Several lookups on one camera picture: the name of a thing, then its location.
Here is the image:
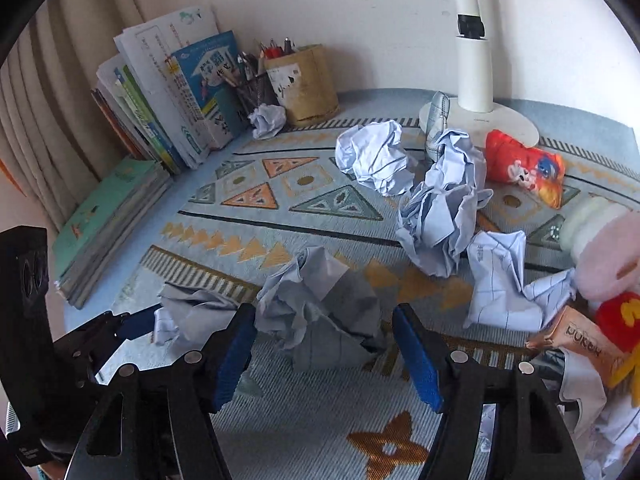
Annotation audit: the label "black mesh pen holder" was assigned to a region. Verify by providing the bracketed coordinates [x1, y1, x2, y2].
[234, 72, 281, 120]

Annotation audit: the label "crumpled white paper sheets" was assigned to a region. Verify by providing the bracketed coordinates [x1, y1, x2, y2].
[480, 347, 636, 480]

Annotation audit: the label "red snack packet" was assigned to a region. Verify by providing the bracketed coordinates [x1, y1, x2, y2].
[484, 129, 566, 210]

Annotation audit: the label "orange-brown snack packet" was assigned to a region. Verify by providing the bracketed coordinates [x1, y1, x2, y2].
[525, 305, 632, 390]

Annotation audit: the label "green white pink plush toy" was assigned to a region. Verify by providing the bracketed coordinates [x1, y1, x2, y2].
[559, 195, 640, 307]

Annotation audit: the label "small crumpled paper ball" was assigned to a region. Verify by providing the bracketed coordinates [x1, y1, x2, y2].
[248, 103, 287, 140]

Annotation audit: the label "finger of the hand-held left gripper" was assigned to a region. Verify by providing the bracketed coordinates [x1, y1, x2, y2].
[52, 307, 162, 382]

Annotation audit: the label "bunch of pens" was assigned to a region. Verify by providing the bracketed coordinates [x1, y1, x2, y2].
[221, 36, 296, 90]

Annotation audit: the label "blue patterned table mat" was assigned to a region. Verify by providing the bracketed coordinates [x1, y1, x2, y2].
[47, 87, 640, 480]

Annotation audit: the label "red plush with yellow letter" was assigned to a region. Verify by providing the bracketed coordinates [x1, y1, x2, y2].
[595, 294, 640, 361]

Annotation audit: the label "pale paper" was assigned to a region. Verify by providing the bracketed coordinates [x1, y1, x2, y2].
[153, 282, 244, 347]

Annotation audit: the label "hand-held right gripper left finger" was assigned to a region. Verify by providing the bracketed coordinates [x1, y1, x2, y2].
[65, 302, 259, 480]

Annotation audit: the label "round white paper ball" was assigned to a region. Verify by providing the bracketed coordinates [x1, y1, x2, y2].
[334, 120, 417, 198]

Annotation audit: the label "row of upright books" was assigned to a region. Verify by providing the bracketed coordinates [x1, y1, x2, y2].
[90, 6, 251, 176]

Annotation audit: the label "tall bluish crumpled paper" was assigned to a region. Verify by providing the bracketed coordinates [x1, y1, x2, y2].
[395, 129, 494, 279]

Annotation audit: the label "grey-blue paper ball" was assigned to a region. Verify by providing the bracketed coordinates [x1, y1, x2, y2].
[255, 246, 387, 373]

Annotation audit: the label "white desk lamp base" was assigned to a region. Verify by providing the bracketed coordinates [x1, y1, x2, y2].
[417, 0, 541, 150]

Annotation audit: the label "grid-pattern crumpled paper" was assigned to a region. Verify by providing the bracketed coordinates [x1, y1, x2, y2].
[424, 91, 452, 162]

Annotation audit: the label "lined crumpled paper with print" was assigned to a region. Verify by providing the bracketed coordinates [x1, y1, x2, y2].
[463, 230, 578, 333]

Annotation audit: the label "beige curtain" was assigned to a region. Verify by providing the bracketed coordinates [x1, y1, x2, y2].
[0, 0, 151, 241]

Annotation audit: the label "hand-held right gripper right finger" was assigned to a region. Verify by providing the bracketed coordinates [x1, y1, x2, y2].
[392, 303, 586, 480]

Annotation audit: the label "stack of flat green books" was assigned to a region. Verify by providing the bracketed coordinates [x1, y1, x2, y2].
[52, 156, 174, 311]

